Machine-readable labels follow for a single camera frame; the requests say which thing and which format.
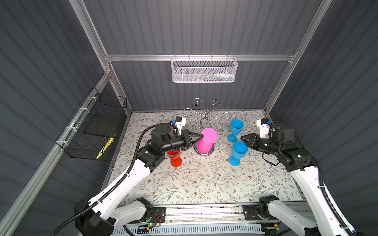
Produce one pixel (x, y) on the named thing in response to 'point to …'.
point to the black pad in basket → (101, 124)
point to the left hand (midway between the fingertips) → (204, 136)
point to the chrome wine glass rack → (206, 119)
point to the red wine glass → (175, 160)
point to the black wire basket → (90, 133)
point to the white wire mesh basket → (204, 69)
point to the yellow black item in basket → (110, 140)
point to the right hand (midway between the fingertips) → (244, 139)
